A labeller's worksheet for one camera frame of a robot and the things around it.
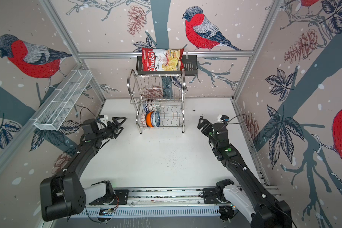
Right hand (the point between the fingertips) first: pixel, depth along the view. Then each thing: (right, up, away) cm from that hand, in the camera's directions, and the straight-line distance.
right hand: (203, 125), depth 79 cm
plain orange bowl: (-34, +5, +12) cm, 37 cm away
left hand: (-47, +1, +2) cm, 47 cm away
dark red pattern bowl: (-34, +10, +18) cm, 40 cm away
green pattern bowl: (-30, +10, +27) cm, 42 cm away
